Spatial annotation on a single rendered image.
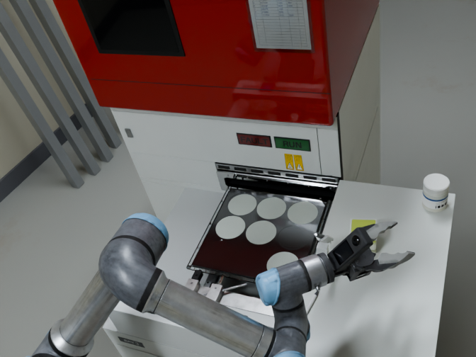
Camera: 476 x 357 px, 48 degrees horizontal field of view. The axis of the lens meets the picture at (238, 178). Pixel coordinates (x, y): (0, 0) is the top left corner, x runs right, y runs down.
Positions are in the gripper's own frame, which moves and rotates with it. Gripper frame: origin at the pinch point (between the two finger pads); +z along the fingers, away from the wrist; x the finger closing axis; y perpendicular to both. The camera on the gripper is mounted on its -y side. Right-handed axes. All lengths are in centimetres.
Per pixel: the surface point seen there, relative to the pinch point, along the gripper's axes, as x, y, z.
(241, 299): -11, 40, -36
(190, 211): -55, 61, -40
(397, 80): -160, 167, 134
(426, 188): -17.2, 18.1, 22.6
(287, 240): -24.3, 40.1, -15.5
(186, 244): -41, 56, -45
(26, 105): -187, 127, -103
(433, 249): -1.4, 22.9, 17.0
